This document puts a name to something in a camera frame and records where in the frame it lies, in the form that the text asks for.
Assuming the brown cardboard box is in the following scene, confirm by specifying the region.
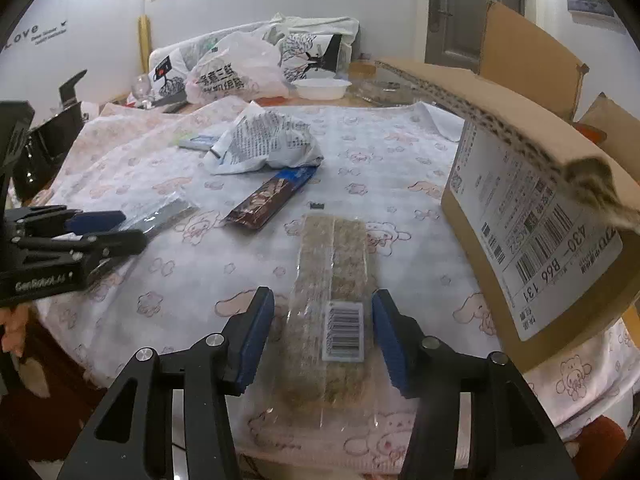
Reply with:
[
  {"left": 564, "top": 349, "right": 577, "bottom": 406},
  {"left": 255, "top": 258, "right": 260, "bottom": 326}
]
[{"left": 378, "top": 1, "right": 639, "bottom": 372}]

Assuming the white printed snack bag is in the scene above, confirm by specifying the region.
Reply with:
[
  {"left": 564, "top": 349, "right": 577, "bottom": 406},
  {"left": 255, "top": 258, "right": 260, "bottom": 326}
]
[{"left": 203, "top": 102, "right": 323, "bottom": 174}]

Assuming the white black tree cushion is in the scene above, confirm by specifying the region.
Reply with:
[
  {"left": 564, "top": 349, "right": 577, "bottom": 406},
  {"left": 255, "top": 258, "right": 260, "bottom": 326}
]
[{"left": 278, "top": 32, "right": 342, "bottom": 84}]

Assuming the white red-print cushion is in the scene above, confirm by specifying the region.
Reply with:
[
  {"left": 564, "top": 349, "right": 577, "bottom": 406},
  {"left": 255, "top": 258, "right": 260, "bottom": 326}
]
[{"left": 149, "top": 49, "right": 189, "bottom": 101}]

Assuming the bear-print tablecloth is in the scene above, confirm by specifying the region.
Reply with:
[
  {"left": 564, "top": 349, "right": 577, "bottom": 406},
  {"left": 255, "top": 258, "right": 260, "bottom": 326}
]
[{"left": 37, "top": 98, "right": 639, "bottom": 474}]

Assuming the green white candy stick pack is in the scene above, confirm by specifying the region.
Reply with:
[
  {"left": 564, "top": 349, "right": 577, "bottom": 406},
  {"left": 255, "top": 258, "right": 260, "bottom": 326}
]
[{"left": 177, "top": 134, "right": 219, "bottom": 152}]

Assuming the white plastic bowl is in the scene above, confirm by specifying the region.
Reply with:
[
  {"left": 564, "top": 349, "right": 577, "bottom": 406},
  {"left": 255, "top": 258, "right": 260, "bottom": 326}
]
[{"left": 292, "top": 78, "right": 352, "bottom": 101}]

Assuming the brown chocolate bar pack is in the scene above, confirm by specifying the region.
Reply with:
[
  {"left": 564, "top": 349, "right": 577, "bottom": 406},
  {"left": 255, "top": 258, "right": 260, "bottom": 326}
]
[{"left": 220, "top": 166, "right": 318, "bottom": 231}]

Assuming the clear cereal bar pack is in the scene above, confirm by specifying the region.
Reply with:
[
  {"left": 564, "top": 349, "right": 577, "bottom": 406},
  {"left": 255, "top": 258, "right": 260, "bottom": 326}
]
[{"left": 276, "top": 214, "right": 373, "bottom": 428}]

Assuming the wine glass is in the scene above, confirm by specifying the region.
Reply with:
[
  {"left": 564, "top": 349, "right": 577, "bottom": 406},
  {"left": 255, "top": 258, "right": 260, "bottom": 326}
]
[{"left": 131, "top": 74, "right": 153, "bottom": 110}]

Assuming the long dark seaweed bar pack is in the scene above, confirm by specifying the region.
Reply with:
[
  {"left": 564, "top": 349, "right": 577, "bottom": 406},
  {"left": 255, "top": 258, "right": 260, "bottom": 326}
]
[{"left": 117, "top": 193, "right": 198, "bottom": 238}]

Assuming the dark entrance door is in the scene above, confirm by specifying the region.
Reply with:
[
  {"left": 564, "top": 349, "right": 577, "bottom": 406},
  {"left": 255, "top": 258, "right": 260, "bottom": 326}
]
[{"left": 424, "top": 0, "right": 524, "bottom": 70}]

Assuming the glass ashtray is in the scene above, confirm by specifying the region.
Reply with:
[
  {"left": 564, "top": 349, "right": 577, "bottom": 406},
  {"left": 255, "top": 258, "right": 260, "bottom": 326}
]
[{"left": 350, "top": 79, "right": 416, "bottom": 107}]

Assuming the white printed plastic bag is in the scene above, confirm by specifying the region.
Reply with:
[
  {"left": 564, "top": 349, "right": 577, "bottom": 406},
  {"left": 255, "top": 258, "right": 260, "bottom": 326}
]
[{"left": 184, "top": 32, "right": 288, "bottom": 105}]

